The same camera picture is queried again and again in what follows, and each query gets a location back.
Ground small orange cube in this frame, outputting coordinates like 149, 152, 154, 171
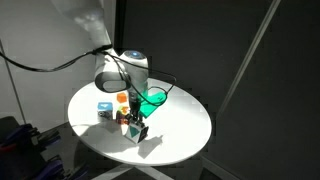
116, 92, 129, 104

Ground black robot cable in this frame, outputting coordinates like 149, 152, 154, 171
0, 44, 178, 108

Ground white table base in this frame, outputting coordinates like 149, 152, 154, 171
91, 162, 178, 180

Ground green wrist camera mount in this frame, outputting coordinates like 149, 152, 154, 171
137, 91, 169, 119

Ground black vertical post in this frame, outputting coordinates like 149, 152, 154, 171
112, 0, 128, 51

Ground blue soft number cube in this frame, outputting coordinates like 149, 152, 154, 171
97, 101, 114, 122

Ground grey diagonal metal strip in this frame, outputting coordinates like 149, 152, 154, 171
216, 0, 283, 118

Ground blue spring clamp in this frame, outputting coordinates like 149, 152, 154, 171
0, 123, 63, 158
31, 154, 69, 180

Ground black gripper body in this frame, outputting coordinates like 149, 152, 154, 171
128, 92, 142, 117

